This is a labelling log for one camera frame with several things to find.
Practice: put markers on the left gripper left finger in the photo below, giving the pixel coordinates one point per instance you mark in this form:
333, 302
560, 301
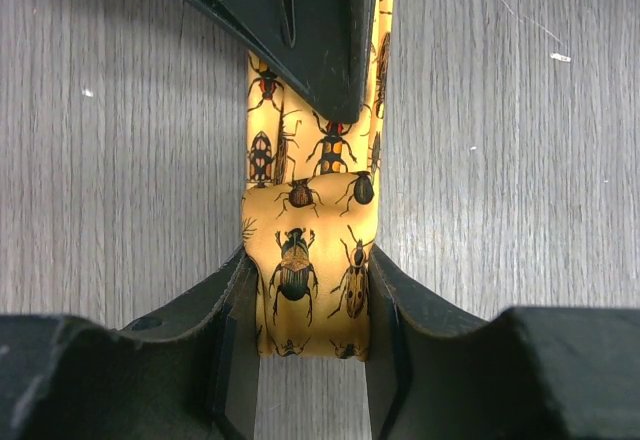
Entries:
187, 370

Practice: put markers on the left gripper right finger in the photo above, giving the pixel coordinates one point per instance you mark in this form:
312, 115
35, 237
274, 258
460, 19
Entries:
435, 371

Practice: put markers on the yellow beetle print tie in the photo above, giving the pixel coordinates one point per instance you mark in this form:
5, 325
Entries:
310, 210

